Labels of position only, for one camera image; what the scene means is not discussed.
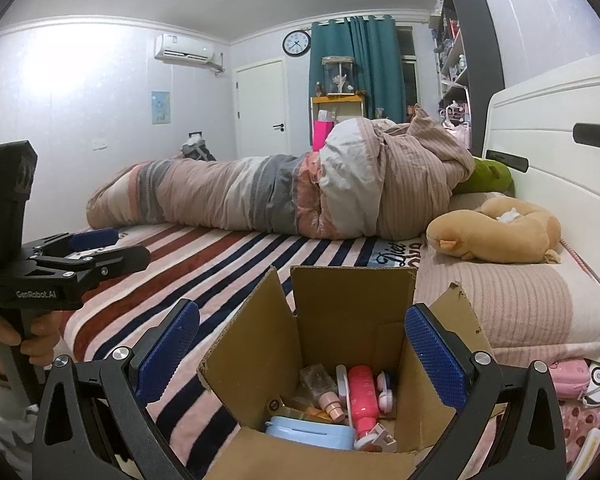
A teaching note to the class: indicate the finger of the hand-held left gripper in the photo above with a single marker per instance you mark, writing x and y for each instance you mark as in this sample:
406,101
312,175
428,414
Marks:
92,238
115,260

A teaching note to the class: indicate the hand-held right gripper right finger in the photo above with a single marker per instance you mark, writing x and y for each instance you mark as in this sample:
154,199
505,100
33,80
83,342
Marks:
435,360

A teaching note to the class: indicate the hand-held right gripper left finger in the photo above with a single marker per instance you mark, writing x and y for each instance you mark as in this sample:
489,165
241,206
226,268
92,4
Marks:
172,350

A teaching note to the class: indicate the red pink ribbed bottle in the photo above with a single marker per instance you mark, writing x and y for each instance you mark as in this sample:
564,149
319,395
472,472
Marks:
362,395

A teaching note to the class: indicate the brown cardboard box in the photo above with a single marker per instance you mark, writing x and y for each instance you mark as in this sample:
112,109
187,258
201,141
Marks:
350,305

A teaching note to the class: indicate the clear faceted bottle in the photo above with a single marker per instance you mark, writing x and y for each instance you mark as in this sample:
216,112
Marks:
316,382

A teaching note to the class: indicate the gold rectangular box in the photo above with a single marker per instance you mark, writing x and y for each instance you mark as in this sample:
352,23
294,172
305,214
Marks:
302,412

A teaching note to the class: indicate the blue square device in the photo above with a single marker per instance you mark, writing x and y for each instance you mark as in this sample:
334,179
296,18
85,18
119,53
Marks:
310,434

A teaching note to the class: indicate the person's left hand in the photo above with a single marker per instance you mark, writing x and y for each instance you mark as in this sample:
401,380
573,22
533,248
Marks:
42,340

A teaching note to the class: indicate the striped fleece blanket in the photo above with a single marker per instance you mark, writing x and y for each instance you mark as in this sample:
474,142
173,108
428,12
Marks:
220,260

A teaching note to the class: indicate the pink ribbed pillow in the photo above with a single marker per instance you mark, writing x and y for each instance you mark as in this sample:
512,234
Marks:
520,300

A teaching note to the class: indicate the pink grey striped quilt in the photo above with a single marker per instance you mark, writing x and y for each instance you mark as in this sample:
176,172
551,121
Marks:
220,190

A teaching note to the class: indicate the tan plush toy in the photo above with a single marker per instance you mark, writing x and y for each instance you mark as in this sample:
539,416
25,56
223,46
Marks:
480,237

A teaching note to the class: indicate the pink pouch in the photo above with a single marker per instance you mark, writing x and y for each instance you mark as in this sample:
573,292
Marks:
570,379

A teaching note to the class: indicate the black bag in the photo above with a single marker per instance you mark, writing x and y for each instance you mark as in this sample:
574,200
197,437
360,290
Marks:
197,149

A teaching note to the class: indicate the pink floral bedsheet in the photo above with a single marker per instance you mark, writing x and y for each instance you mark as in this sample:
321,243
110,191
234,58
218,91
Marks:
580,417

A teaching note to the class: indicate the white charger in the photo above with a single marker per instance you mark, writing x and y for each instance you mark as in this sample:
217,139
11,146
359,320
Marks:
597,382

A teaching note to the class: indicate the white plastic case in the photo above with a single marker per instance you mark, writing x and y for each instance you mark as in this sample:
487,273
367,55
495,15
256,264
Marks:
587,452

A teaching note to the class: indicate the green plush toy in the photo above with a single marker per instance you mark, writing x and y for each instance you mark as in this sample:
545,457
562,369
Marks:
487,176

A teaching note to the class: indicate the white door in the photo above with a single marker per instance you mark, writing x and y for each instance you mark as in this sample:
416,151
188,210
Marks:
260,110

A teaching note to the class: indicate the white air conditioner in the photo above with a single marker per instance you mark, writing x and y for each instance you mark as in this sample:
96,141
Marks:
185,50

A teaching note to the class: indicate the bright pink bag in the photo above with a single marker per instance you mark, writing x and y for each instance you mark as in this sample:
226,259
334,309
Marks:
324,136

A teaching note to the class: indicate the white bed headboard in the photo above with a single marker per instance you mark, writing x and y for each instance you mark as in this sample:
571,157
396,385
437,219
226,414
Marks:
555,125

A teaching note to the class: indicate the yellow shelf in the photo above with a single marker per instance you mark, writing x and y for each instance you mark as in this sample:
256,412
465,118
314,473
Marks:
337,100

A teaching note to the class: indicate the glass display case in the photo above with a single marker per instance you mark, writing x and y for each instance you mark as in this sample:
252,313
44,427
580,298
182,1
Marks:
338,76

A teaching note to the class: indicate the window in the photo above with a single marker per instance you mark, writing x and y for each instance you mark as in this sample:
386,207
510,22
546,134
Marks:
407,70

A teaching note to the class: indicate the teal curtain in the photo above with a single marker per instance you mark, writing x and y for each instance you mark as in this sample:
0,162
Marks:
370,70

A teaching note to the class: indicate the black white bookshelf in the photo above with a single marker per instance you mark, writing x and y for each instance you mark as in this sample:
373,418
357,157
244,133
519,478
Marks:
480,40

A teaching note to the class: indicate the small wall poster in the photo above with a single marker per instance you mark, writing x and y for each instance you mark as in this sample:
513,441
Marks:
160,107

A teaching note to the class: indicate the round wall clock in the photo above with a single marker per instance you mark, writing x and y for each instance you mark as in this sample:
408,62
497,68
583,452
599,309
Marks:
296,43

